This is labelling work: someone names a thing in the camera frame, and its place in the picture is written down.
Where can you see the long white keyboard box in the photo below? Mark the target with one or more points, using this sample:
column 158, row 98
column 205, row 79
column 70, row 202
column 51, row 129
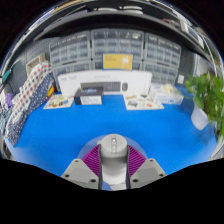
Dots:
column 100, row 77

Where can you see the white wooden crate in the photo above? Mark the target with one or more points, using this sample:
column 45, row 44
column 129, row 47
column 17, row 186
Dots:
column 35, row 64

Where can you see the dark shelf unit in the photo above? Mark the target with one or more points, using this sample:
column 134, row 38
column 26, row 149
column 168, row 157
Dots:
column 113, row 16

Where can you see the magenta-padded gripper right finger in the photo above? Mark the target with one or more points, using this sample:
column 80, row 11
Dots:
column 146, row 170

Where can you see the white wall socket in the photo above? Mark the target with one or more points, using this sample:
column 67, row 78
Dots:
column 180, row 79

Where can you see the polka dot patterned cloth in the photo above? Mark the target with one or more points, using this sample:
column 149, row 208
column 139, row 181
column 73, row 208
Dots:
column 28, row 100

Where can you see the white computer mouse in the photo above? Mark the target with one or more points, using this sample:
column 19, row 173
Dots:
column 114, row 160

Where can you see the yellow box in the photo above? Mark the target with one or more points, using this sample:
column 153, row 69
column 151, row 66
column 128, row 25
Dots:
column 116, row 62

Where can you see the blue white tissue box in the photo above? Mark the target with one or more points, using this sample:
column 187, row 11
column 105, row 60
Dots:
column 168, row 96

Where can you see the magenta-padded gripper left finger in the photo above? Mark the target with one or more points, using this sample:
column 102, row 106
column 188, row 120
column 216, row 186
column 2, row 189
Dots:
column 81, row 171

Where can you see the small black box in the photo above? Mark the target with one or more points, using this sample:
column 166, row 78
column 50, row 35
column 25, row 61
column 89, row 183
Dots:
column 88, row 96

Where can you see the printed sticker sheet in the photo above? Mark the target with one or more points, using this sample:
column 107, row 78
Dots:
column 143, row 102
column 58, row 101

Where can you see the green plant in white pot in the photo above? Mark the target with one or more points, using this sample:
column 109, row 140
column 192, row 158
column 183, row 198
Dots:
column 208, row 96

